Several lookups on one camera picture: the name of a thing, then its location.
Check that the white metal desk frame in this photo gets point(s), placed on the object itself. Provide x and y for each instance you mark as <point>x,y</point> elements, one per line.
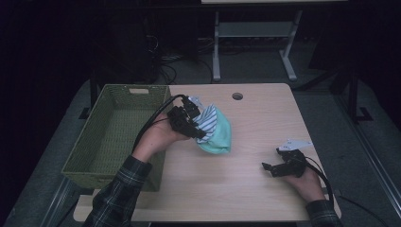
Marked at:
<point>255,29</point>

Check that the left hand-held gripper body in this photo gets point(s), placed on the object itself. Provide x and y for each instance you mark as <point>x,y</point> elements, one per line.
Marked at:
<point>183,119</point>

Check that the grey metal floor rail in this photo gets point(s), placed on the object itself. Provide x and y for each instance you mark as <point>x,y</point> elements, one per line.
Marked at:
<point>372,157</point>
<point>56,201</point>

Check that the person's right hand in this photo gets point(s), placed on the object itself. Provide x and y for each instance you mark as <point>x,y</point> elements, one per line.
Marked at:
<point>310,187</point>

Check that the green woven basket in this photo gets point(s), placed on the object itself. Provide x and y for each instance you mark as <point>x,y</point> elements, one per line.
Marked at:
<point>107,135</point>

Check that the person's left hand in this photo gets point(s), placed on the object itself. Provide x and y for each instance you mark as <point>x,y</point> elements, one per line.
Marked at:
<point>157,138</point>

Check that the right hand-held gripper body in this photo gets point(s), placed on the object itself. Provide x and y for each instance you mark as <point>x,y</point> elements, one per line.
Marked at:
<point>293,164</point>

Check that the mint green and striped garment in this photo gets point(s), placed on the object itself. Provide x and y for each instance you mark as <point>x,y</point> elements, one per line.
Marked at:
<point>217,135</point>

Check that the black metal stand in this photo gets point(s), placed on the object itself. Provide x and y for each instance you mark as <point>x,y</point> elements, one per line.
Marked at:
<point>353,94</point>
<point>93,91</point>

